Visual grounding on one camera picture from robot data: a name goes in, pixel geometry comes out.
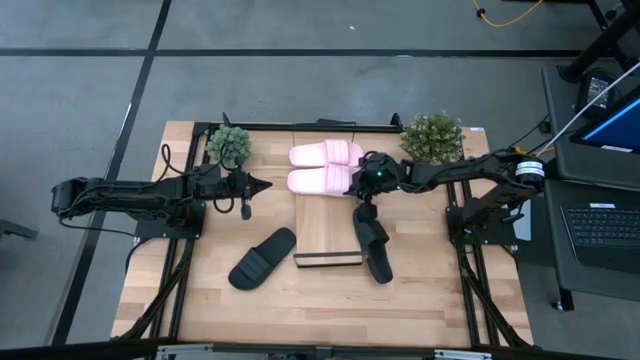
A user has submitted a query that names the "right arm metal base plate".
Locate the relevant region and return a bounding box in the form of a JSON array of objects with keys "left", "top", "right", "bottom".
[{"left": 446, "top": 197, "right": 519, "bottom": 247}]

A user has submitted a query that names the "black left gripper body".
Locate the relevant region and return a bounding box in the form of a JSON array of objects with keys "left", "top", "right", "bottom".
[{"left": 199, "top": 169, "right": 250, "bottom": 201}]

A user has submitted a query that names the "grey stand foot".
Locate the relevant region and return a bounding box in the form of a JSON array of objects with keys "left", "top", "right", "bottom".
[{"left": 0, "top": 218, "right": 39, "bottom": 242}]

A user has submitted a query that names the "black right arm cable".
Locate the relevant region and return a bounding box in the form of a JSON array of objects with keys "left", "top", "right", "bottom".
[{"left": 507, "top": 114, "right": 552, "bottom": 157}]

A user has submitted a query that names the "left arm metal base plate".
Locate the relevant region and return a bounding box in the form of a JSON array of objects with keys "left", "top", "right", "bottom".
[{"left": 133, "top": 199, "right": 207, "bottom": 240}]

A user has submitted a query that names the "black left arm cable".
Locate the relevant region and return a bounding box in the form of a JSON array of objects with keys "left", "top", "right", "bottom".
[{"left": 160, "top": 143, "right": 202, "bottom": 177}]

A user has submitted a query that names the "black rubber slide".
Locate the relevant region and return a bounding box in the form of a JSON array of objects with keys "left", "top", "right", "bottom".
[
  {"left": 352, "top": 202, "right": 395, "bottom": 285},
  {"left": 227, "top": 227, "right": 298, "bottom": 292}
]

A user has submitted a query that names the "black dangling gripper cable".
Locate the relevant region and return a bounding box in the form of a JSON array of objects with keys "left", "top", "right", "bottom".
[{"left": 212, "top": 194, "right": 253, "bottom": 222}]

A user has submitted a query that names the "black desk caster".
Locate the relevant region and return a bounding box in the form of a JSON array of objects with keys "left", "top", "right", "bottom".
[{"left": 551, "top": 287, "right": 576, "bottom": 313}]

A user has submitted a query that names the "pink rubber slide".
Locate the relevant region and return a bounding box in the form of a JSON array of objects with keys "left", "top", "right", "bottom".
[
  {"left": 286, "top": 163, "right": 362, "bottom": 198},
  {"left": 288, "top": 139, "right": 365, "bottom": 169}
]

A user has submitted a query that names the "small green plant white pot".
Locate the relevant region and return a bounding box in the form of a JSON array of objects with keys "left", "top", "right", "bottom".
[{"left": 204, "top": 124, "right": 254, "bottom": 169}]

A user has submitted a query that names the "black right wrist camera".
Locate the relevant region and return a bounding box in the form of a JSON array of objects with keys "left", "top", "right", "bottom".
[{"left": 367, "top": 152, "right": 402, "bottom": 184}]

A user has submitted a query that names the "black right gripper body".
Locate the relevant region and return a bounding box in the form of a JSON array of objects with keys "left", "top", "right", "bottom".
[{"left": 347, "top": 153, "right": 416, "bottom": 199}]

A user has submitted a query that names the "white cable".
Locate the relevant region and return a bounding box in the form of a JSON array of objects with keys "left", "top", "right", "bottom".
[{"left": 549, "top": 60, "right": 640, "bottom": 146}]

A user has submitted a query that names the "black stand leg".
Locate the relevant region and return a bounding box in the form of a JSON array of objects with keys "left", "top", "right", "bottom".
[{"left": 557, "top": 0, "right": 640, "bottom": 84}]

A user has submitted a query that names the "black power cable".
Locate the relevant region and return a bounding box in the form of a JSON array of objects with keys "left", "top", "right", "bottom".
[{"left": 58, "top": 217, "right": 138, "bottom": 238}]

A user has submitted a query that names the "silver metal bracket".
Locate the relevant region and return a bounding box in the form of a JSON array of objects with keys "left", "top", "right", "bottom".
[
  {"left": 156, "top": 343, "right": 214, "bottom": 360},
  {"left": 433, "top": 349, "right": 494, "bottom": 360}
]

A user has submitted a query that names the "black aluminium frame rail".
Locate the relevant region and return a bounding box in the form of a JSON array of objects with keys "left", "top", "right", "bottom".
[
  {"left": 0, "top": 338, "right": 640, "bottom": 360},
  {"left": 117, "top": 121, "right": 212, "bottom": 344},
  {"left": 446, "top": 179, "right": 534, "bottom": 349},
  {"left": 192, "top": 112, "right": 405, "bottom": 135}
]

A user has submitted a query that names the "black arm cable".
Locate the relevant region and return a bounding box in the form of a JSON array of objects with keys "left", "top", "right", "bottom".
[
  {"left": 160, "top": 143, "right": 202, "bottom": 177},
  {"left": 507, "top": 114, "right": 552, "bottom": 157}
]

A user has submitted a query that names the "monitor with blue screen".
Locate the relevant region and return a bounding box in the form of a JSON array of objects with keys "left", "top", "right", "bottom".
[{"left": 569, "top": 84, "right": 640, "bottom": 155}]

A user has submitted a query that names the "large flowering plant dark pot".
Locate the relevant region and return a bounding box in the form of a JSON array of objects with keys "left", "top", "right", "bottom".
[{"left": 399, "top": 110, "right": 466, "bottom": 166}]

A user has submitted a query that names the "dark grey side desk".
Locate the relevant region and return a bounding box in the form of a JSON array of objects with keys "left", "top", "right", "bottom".
[{"left": 542, "top": 64, "right": 640, "bottom": 311}]

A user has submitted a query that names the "black power adapter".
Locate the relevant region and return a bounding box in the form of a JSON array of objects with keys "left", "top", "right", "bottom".
[{"left": 574, "top": 69, "right": 619, "bottom": 119}]

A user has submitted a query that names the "black metal wooden shelf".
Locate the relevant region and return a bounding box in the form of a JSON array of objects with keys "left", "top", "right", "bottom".
[{"left": 292, "top": 134, "right": 365, "bottom": 269}]

